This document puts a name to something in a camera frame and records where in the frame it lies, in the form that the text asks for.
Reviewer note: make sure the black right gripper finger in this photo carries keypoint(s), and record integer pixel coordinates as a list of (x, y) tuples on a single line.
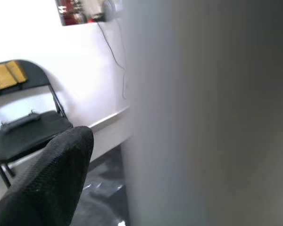
[(49, 183)]

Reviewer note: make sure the white plastic table leg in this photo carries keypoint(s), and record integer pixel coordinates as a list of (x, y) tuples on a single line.
[(202, 117)]

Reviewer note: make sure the clear plastic bag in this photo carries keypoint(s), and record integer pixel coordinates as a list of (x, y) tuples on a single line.
[(103, 188)]

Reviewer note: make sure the black folding chair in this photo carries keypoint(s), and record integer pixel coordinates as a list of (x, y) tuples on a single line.
[(37, 77)]

